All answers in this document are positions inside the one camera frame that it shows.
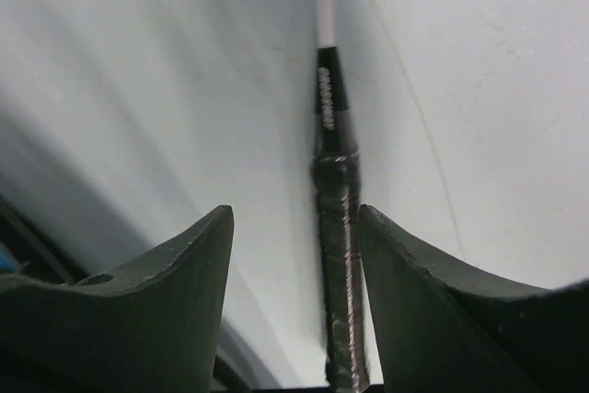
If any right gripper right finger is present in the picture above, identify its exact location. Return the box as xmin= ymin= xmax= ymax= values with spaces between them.
xmin=359 ymin=205 xmax=588 ymax=392

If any blue racket bag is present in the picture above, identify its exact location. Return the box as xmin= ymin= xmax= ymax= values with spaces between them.
xmin=0 ymin=249 xmax=19 ymax=273

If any white racket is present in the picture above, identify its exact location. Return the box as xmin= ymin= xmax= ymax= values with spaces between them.
xmin=312 ymin=0 xmax=370 ymax=392

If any black racket bag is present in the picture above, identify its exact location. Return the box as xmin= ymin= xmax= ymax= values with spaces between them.
xmin=1 ymin=197 xmax=89 ymax=284

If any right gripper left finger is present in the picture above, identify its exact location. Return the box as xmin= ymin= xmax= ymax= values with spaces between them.
xmin=1 ymin=205 xmax=234 ymax=392

